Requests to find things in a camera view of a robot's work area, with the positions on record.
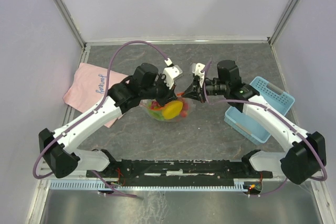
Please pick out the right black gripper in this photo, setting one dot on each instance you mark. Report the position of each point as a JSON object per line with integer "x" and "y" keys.
{"x": 192, "y": 92}

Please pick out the green grape bunch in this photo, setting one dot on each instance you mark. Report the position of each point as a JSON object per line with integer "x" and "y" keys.
{"x": 156, "y": 114}

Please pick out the light blue cable duct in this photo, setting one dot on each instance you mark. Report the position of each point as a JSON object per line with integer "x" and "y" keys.
{"x": 59, "y": 184}

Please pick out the clear orange zip top bag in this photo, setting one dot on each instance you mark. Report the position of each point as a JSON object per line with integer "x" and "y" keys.
{"x": 146, "y": 103}

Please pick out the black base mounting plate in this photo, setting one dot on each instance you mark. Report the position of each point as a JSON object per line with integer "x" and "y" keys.
{"x": 181, "y": 173}

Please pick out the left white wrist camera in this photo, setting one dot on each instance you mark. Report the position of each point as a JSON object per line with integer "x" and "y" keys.
{"x": 171, "y": 72}

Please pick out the yellow starfruit slice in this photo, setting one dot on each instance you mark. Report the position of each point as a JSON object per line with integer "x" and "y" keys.
{"x": 172, "y": 109}

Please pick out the red strawberries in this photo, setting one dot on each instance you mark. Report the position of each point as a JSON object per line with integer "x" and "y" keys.
{"x": 185, "y": 109}

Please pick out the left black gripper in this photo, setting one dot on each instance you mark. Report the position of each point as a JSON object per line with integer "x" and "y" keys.
{"x": 169, "y": 94}

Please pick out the red grape bunch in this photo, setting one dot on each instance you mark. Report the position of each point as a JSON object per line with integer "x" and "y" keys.
{"x": 155, "y": 106}

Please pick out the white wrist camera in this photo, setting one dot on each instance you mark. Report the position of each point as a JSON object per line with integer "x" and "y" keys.
{"x": 171, "y": 72}
{"x": 200, "y": 70}

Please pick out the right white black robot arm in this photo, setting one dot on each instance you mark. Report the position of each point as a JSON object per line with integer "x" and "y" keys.
{"x": 304, "y": 154}

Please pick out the pink folded cloth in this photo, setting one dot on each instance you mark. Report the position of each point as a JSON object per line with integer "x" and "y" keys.
{"x": 88, "y": 87}

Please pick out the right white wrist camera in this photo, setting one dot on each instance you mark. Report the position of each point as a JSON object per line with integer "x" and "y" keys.
{"x": 200, "y": 70}

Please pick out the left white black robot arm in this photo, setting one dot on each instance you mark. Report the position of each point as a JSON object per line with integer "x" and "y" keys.
{"x": 59, "y": 148}

